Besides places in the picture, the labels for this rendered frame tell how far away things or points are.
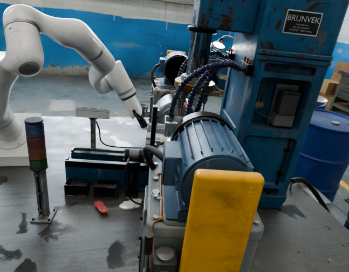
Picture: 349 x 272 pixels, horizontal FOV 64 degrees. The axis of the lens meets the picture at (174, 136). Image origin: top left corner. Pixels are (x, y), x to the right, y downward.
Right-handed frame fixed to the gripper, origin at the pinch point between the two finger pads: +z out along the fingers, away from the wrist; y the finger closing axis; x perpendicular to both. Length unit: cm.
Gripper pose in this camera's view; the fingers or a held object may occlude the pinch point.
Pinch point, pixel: (143, 123)
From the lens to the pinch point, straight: 138.0
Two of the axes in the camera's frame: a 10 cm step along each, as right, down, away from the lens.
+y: 0.6, 4.2, -9.1
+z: 4.0, 8.2, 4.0
